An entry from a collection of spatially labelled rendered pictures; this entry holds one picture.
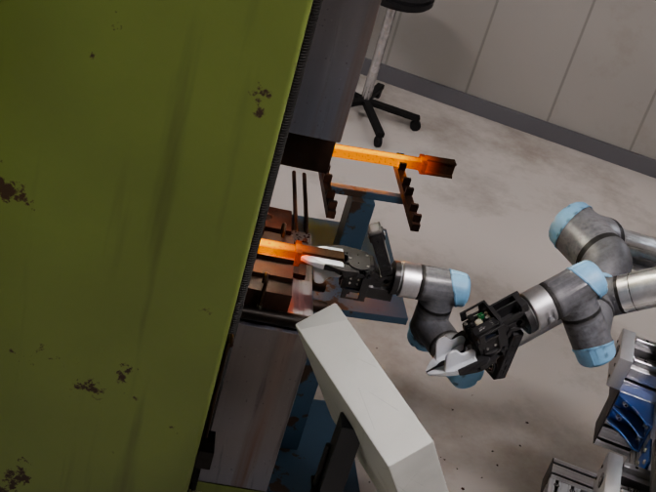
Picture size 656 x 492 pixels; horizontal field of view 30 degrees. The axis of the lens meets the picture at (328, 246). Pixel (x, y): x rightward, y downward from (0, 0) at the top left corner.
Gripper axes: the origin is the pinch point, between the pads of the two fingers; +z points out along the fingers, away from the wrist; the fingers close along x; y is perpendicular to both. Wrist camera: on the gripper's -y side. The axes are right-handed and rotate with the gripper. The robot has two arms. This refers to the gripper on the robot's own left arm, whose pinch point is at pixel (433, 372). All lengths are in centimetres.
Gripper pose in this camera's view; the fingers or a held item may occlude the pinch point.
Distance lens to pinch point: 219.6
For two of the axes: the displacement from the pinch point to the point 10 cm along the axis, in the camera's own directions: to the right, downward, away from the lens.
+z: -8.8, 4.5, -1.5
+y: -2.2, -6.7, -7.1
